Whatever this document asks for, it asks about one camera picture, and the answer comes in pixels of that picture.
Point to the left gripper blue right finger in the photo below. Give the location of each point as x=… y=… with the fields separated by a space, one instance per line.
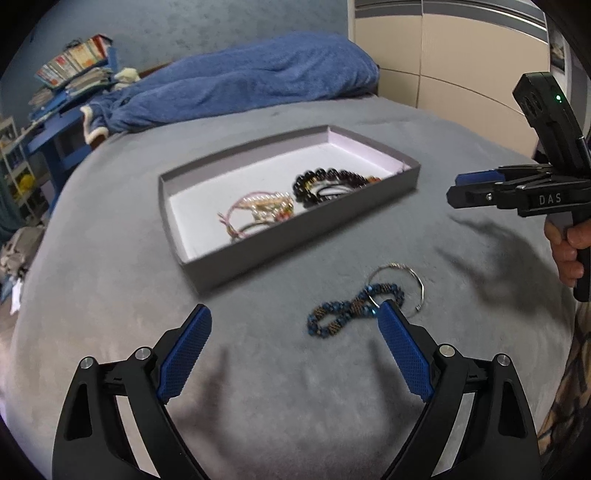
x=411 y=346

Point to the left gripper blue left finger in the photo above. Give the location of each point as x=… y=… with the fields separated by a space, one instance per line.
x=178 y=350

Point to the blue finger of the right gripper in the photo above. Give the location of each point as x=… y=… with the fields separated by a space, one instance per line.
x=501 y=195
x=479 y=177

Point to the patterned right sleeve forearm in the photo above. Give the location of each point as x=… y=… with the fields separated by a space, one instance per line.
x=570 y=410

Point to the person's right hand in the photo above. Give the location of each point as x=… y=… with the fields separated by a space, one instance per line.
x=564 y=249

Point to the grey bed cover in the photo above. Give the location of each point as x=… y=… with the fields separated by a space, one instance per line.
x=266 y=400

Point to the beige wardrobe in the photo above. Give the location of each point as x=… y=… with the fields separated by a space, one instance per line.
x=461 y=60

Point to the grey cardboard tray box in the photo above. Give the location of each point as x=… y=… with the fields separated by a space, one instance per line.
x=229 y=212

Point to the clothes pile on floor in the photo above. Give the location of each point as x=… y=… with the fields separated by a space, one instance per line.
x=17 y=256

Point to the blue fleece blanket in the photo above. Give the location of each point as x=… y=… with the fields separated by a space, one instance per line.
x=293 y=68

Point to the white shelf rack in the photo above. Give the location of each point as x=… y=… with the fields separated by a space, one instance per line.
x=14 y=167

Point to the blue wooden desk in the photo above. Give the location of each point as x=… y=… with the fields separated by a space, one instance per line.
x=57 y=131

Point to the white plush toy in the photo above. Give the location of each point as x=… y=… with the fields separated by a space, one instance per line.
x=125 y=78

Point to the stack of papers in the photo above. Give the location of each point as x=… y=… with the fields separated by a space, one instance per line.
x=93 y=77

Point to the row of books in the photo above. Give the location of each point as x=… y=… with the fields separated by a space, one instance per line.
x=78 y=57

